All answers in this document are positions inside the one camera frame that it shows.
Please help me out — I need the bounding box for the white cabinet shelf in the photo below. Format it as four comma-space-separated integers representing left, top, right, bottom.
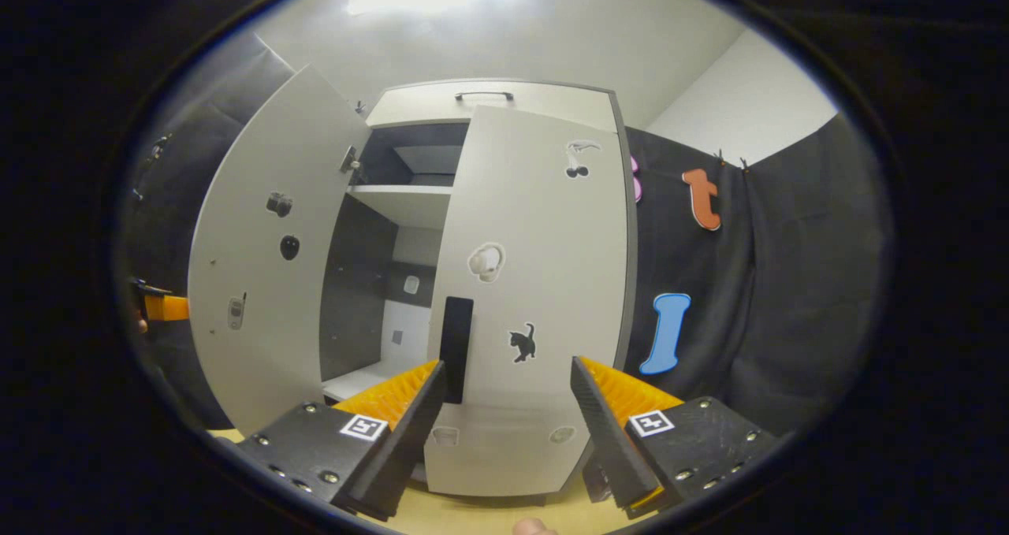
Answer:
347, 184, 454, 231

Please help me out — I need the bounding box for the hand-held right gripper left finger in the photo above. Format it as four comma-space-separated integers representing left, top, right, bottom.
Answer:
236, 360, 448, 522

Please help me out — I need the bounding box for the white cabinet door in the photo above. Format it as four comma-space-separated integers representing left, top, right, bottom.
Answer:
188, 64, 371, 437
423, 103, 631, 498

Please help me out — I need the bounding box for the white cabinet drawer front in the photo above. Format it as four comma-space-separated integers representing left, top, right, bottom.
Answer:
365, 80, 620, 134

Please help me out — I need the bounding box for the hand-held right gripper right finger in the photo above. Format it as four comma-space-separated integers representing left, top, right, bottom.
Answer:
570, 356, 778, 522

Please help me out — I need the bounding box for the white and grey cabinet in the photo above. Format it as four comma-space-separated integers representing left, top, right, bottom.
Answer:
319, 78, 639, 504

